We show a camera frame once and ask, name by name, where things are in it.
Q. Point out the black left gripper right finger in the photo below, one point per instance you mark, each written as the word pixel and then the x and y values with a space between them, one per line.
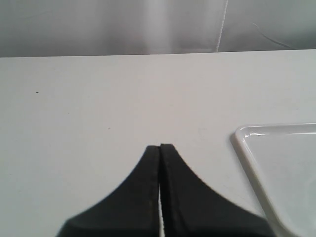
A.
pixel 190 208

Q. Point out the white rectangular plastic tray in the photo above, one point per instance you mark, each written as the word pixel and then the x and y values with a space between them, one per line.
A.
pixel 280 163

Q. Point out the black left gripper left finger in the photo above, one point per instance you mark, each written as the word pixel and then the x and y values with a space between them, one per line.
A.
pixel 131 210

